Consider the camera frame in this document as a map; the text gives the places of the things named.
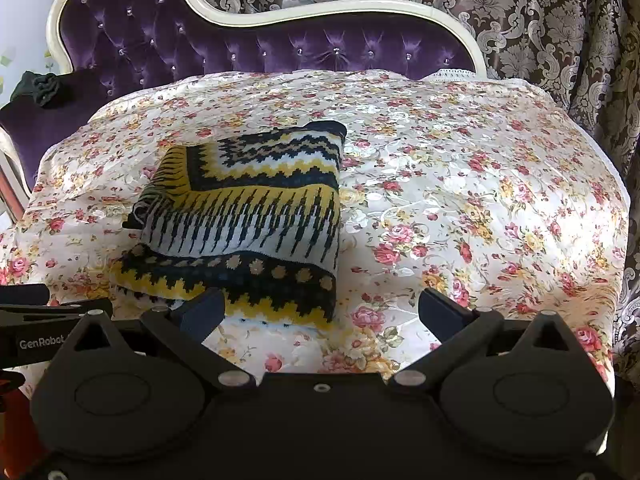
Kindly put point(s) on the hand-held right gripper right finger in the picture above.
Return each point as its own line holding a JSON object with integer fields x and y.
{"x": 437, "y": 310}

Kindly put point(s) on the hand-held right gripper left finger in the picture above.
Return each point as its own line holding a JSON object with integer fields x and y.
{"x": 205, "y": 312}

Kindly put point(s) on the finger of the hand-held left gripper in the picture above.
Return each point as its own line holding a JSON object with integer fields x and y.
{"x": 65, "y": 308}
{"x": 22, "y": 294}

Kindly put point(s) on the yellow black patterned knit sweater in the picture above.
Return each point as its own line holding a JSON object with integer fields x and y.
{"x": 250, "y": 230}

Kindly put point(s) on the orange object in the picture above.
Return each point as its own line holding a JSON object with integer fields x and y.
{"x": 15, "y": 425}

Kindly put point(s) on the floral satin bedspread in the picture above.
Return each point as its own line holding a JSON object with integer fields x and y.
{"x": 450, "y": 185}

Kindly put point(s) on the purple velvet cushion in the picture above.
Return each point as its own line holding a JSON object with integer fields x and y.
{"x": 55, "y": 125}

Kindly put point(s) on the black fabric rosette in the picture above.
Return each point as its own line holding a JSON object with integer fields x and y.
{"x": 40, "y": 89}

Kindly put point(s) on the white lace cloth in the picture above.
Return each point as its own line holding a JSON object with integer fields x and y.
{"x": 460, "y": 75}

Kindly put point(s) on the brown damask curtain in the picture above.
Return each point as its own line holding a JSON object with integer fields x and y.
{"x": 550, "y": 35}

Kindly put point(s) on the purple tufted headboard white frame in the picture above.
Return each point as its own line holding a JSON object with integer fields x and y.
{"x": 225, "y": 40}

